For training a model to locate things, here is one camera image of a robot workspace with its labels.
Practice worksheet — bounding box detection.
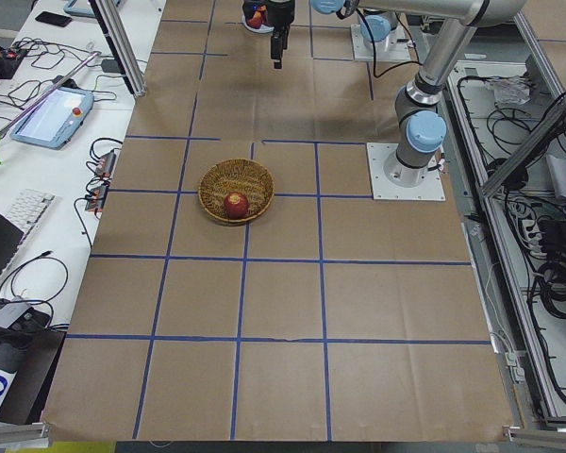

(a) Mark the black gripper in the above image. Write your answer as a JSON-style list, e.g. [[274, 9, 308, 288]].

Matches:
[[268, 0, 295, 69]]

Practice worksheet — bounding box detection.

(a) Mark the red yellow transferred apple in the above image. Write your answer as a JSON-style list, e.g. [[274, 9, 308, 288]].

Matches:
[[246, 10, 263, 29]]

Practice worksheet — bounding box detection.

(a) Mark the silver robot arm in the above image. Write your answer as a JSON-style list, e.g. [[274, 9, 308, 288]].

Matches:
[[360, 12, 398, 46], [311, 0, 525, 171]]

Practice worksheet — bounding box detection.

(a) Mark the light blue plate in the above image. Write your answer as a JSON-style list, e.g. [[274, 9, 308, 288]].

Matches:
[[242, 17, 274, 34]]

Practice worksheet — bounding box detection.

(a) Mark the woven wicker basket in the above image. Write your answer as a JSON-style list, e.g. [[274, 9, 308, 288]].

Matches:
[[198, 159, 275, 226]]

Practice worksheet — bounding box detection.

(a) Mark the red apple in basket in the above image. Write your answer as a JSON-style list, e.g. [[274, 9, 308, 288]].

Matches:
[[224, 192, 249, 220]]

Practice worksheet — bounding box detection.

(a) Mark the blue teach pendant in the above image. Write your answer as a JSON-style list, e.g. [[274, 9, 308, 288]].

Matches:
[[63, 0, 94, 18], [10, 88, 94, 149]]

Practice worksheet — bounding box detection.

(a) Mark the black smartphone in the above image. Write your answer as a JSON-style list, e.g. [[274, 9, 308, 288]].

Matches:
[[35, 11, 73, 27]]

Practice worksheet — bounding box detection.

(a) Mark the white keyboard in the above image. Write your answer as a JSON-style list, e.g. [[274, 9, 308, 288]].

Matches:
[[6, 189, 56, 236]]

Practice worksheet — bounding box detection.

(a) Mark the green tipped grabber stick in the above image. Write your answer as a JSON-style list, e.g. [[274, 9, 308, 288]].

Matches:
[[0, 51, 101, 164]]

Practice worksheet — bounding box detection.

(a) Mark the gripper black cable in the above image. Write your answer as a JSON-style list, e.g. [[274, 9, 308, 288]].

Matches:
[[356, 7, 428, 79]]

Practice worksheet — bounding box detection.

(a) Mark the aluminium frame post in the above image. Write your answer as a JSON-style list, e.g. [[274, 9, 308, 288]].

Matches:
[[90, 0, 147, 98]]

